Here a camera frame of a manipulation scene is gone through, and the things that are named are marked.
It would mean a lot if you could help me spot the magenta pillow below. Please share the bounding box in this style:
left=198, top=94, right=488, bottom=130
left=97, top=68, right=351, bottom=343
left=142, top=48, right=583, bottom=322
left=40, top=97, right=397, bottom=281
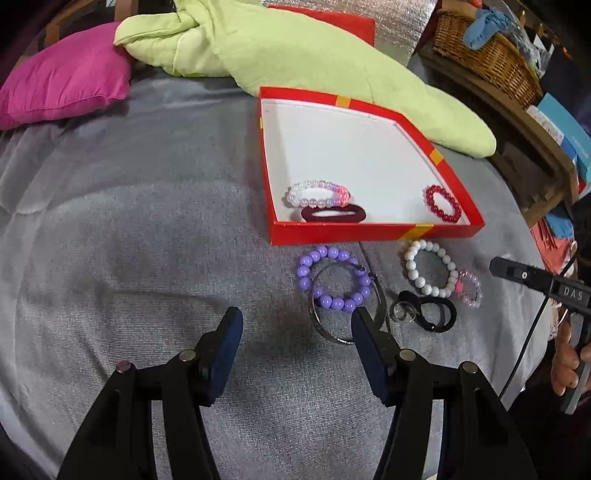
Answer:
left=0, top=21, right=134, bottom=131

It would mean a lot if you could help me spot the silver metal bangle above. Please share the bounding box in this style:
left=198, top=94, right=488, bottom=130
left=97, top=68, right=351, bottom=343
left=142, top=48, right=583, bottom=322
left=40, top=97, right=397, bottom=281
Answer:
left=307, top=262, right=387, bottom=346

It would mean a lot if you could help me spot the red cardboard box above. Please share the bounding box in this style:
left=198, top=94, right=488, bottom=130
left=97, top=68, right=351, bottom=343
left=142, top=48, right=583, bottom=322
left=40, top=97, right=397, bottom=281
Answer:
left=259, top=86, right=485, bottom=247

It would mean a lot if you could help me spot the red cushion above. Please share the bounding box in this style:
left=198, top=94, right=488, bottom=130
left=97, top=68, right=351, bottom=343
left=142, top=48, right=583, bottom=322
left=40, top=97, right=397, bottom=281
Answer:
left=265, top=4, right=377, bottom=47

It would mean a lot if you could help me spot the red bead bracelet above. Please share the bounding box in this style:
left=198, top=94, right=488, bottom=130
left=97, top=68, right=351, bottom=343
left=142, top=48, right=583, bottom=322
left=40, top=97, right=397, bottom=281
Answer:
left=423, top=185, right=463, bottom=225

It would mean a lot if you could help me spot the blue box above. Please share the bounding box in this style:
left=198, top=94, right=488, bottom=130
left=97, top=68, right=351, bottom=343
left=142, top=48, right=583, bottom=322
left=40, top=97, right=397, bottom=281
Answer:
left=526, top=92, right=591, bottom=184

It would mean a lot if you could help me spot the pink and white bead bracelet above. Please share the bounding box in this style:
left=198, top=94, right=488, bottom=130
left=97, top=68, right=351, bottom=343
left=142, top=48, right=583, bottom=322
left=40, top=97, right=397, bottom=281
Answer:
left=286, top=181, right=351, bottom=209

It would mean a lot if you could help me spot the black hair tie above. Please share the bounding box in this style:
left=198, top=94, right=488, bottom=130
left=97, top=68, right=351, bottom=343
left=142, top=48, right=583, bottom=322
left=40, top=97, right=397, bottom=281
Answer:
left=390, top=290, right=458, bottom=333

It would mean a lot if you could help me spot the purple bead bracelet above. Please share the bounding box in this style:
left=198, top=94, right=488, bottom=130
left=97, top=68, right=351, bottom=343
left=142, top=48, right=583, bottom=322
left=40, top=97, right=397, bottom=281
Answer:
left=297, top=246, right=372, bottom=312

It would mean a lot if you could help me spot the light green quilt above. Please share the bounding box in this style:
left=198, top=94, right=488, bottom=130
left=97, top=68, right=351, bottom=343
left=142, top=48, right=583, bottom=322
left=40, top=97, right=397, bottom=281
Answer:
left=113, top=0, right=498, bottom=158

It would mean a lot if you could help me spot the maroon hair tie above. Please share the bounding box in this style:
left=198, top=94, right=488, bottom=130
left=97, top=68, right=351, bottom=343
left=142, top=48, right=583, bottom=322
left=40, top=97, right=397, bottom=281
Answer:
left=300, top=203, right=366, bottom=225

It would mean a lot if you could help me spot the wooden shelf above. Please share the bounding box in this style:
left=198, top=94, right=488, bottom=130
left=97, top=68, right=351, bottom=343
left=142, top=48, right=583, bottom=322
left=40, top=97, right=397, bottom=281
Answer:
left=416, top=44, right=585, bottom=227

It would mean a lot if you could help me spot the small pink bead bracelet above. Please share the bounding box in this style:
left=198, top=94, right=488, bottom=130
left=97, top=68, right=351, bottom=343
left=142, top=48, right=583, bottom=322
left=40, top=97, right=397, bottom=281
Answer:
left=453, top=270, right=484, bottom=309

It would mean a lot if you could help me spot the person's right hand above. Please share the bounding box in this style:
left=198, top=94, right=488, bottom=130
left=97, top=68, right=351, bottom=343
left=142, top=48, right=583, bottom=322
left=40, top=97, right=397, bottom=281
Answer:
left=551, top=318, right=585, bottom=398

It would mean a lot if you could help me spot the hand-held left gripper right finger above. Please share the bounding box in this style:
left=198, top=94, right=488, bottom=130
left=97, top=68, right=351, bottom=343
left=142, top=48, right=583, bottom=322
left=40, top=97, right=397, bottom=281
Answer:
left=351, top=307, right=539, bottom=480

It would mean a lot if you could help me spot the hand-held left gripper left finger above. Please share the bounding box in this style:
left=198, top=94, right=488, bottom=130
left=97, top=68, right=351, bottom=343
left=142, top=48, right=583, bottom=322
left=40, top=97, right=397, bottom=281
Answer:
left=55, top=307, right=245, bottom=480

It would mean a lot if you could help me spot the silver foil mat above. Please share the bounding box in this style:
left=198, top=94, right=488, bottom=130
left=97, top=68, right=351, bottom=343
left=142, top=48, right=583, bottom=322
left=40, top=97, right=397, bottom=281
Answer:
left=259, top=0, right=444, bottom=70

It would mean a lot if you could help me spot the blue cloth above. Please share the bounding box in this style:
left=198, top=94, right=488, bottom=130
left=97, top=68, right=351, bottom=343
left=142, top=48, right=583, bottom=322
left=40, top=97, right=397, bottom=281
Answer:
left=463, top=8, right=512, bottom=49

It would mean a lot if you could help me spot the silver ring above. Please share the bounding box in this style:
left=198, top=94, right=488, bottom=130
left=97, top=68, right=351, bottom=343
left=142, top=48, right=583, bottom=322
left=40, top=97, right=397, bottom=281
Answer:
left=390, top=300, right=416, bottom=323

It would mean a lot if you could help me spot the orange cloth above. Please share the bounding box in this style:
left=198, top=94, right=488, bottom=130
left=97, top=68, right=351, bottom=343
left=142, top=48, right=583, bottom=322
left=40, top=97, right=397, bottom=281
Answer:
left=530, top=217, right=578, bottom=274

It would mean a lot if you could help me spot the wicker basket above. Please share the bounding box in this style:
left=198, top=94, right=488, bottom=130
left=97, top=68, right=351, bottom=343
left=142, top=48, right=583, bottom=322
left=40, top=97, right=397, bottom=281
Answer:
left=431, top=9, right=544, bottom=109

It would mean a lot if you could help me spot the black cable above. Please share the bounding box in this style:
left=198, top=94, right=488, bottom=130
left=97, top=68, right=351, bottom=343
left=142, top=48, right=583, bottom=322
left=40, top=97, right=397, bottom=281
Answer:
left=499, top=254, right=580, bottom=400

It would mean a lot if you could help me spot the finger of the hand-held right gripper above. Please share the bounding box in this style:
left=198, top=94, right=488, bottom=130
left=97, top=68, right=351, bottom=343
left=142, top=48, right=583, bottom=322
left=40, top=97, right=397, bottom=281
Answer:
left=489, top=256, right=557, bottom=295

